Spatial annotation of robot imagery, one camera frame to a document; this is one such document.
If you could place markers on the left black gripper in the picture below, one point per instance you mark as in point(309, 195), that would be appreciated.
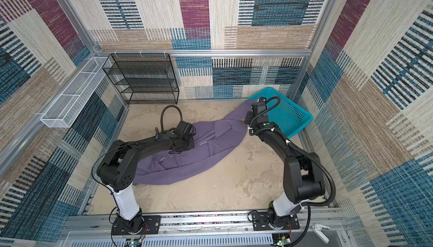
point(191, 145)

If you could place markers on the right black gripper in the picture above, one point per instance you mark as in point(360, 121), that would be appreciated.
point(248, 119)

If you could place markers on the purple trousers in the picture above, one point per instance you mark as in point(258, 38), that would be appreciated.
point(213, 141)

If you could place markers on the teal plastic basket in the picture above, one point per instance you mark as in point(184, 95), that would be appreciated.
point(290, 117)

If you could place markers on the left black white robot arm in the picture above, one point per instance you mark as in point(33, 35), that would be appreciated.
point(118, 168)

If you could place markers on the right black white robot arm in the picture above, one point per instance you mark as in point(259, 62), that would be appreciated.
point(303, 176)

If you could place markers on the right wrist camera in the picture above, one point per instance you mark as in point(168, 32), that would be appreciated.
point(259, 106)

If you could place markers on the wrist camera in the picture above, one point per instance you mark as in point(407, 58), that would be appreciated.
point(184, 129)
point(259, 106)

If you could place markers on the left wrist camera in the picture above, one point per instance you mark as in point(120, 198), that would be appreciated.
point(184, 129)

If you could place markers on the black wire mesh shelf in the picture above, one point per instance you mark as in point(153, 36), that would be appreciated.
point(143, 78)

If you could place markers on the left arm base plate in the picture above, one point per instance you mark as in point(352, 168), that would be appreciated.
point(139, 225)

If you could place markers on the aluminium mounting rail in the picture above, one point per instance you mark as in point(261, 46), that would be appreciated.
point(209, 229)

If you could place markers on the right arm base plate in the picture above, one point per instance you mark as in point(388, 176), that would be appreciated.
point(263, 221)

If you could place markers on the white wire mesh tray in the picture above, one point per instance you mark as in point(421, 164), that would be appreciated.
point(70, 103)

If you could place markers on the white handle tool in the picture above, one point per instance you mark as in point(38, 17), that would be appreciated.
point(318, 229)

